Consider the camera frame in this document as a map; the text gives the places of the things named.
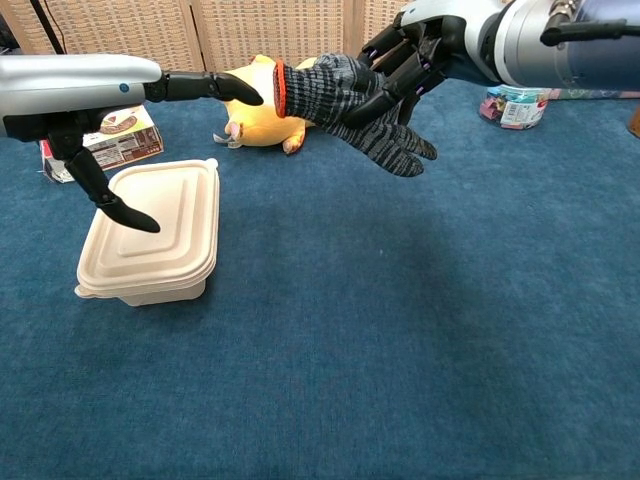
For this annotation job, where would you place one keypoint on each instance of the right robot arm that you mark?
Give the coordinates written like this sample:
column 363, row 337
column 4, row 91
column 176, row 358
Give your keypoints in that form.
column 575, row 55

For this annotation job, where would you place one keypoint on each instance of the brown object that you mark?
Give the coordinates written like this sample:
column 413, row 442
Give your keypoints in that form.
column 637, row 122

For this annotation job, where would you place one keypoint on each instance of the yellow plush toy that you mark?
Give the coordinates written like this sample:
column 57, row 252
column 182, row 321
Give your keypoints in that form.
column 262, row 127

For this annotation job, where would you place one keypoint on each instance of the woven wooden folding screen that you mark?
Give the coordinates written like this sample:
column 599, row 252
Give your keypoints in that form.
column 250, row 25

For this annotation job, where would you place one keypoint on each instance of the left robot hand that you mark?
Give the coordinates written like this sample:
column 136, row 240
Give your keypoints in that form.
column 75, row 85

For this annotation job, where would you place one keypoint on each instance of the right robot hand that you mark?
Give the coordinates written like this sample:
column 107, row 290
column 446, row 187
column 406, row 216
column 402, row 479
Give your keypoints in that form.
column 425, row 45

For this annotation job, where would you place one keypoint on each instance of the grey black knit gloves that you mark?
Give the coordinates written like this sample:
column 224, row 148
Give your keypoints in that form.
column 350, row 135

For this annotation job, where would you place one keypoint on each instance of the beige lidded food container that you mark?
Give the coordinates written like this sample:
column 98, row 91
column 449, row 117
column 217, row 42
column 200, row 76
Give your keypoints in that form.
column 170, row 250

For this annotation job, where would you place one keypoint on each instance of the clear jar of colourful clips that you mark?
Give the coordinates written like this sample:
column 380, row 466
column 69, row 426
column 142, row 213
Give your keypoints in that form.
column 515, row 107

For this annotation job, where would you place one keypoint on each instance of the black pole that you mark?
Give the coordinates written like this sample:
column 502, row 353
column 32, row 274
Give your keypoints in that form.
column 47, row 27

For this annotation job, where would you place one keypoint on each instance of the pastel tissue box pack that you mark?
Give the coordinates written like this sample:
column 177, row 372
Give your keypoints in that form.
column 595, row 93

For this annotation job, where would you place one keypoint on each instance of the printed food carton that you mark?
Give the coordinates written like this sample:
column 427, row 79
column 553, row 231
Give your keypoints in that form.
column 132, row 142

